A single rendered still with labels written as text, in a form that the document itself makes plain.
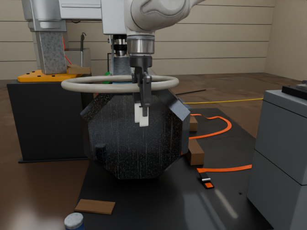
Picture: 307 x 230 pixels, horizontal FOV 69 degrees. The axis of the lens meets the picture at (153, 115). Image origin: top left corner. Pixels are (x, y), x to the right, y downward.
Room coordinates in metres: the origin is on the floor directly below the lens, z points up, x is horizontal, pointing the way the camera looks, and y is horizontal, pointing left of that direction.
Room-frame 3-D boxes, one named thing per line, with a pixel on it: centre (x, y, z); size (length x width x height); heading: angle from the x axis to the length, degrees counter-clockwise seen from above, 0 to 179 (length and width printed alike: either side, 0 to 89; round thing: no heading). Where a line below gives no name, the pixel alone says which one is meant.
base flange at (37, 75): (2.15, 0.96, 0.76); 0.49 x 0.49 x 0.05; 6
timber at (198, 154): (1.89, -0.38, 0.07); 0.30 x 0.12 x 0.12; 6
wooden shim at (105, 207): (1.21, 0.39, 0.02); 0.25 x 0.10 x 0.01; 83
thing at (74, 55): (4.93, 1.73, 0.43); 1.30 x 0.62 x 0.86; 10
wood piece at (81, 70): (2.13, 0.70, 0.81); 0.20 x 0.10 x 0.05; 104
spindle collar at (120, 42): (1.61, 0.23, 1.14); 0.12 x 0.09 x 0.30; 8
